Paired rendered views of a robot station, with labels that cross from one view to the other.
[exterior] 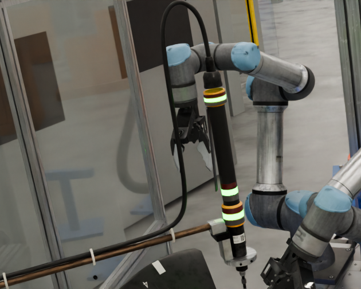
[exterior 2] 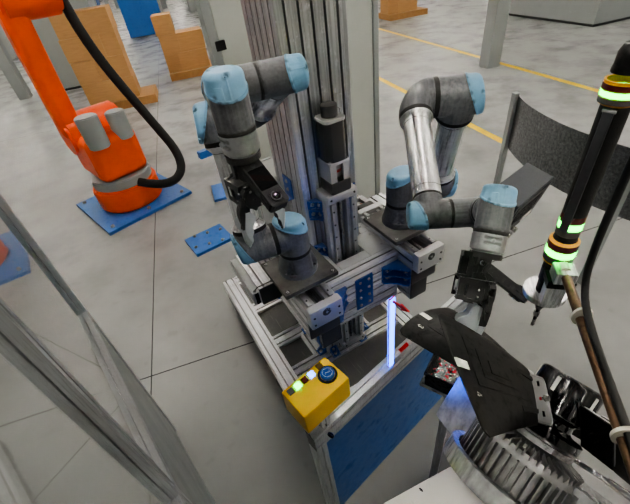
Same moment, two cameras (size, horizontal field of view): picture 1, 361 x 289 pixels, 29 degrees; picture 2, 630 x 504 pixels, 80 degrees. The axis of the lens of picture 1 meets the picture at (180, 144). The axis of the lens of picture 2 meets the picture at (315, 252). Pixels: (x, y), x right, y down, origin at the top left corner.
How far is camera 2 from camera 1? 153 cm
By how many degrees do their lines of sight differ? 54
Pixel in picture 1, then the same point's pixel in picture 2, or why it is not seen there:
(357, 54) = not seen: hidden behind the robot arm
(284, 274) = (492, 284)
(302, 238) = (500, 243)
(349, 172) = (433, 171)
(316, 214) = (505, 214)
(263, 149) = not seen: hidden behind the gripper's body
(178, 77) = (246, 117)
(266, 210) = (263, 245)
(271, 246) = (89, 280)
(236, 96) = not seen: outside the picture
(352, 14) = (292, 24)
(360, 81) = (302, 96)
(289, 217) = (289, 241)
